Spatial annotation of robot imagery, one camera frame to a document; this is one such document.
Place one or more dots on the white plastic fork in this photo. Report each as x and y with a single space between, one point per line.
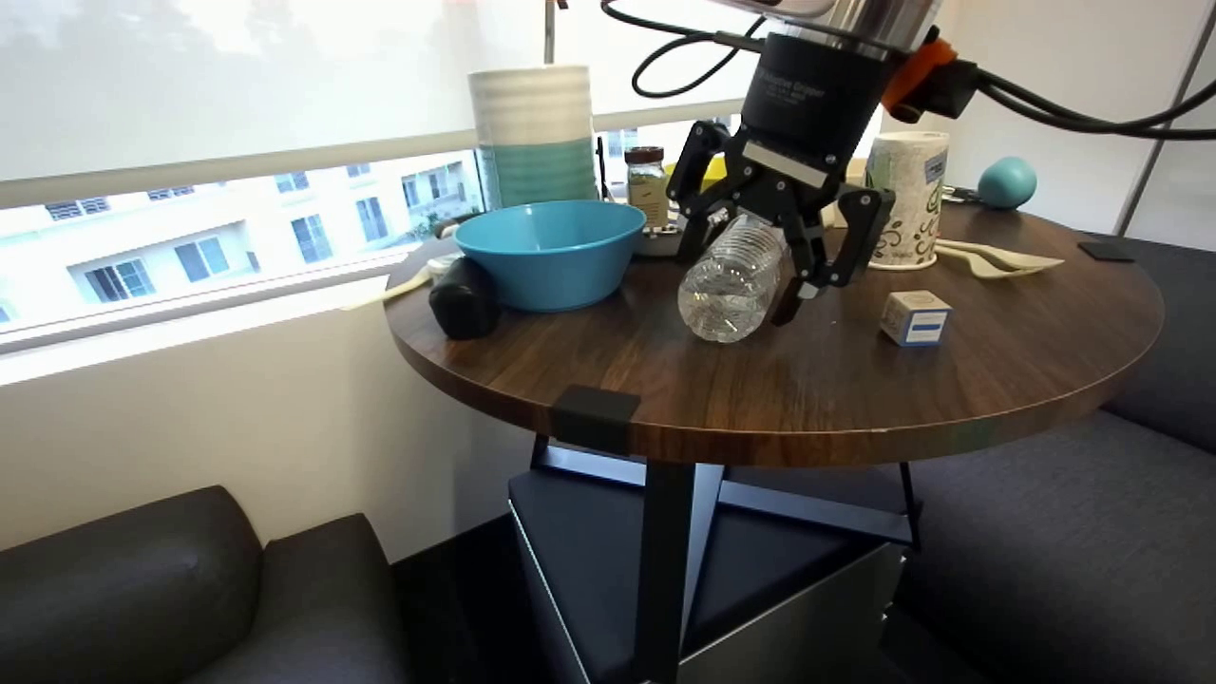
1002 270

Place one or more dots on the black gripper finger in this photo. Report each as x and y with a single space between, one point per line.
693 191
862 229

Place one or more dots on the black rectangular table patch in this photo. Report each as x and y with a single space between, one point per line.
1106 252
594 412

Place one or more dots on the white roller blind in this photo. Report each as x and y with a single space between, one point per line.
251 79

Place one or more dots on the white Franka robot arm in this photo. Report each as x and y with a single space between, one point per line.
874 15

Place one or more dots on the yellow bowl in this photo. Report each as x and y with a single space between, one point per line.
718 171

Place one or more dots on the round dark wooden table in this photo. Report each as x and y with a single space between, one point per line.
785 392

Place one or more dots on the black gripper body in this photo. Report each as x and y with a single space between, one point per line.
812 117

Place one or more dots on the clear plastic water bottle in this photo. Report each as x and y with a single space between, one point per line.
726 292

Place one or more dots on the blue plastic bowl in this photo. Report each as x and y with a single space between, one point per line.
546 252

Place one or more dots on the bent metal rod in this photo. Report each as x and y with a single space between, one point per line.
549 32

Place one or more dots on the black leather armchair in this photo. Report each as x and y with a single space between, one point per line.
138 594

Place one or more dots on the white plastic spoon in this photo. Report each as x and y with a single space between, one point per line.
1002 252

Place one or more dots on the glass window white frame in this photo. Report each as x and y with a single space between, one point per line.
214 252

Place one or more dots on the small wooden cube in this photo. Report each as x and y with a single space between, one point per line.
914 321

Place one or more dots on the teal ball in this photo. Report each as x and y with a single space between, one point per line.
1008 184

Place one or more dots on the patterned paper cup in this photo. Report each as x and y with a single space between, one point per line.
914 191

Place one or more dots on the dark grey sofa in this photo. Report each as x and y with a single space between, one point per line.
1088 545

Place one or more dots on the onion salt spice jar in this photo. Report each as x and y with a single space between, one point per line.
648 191

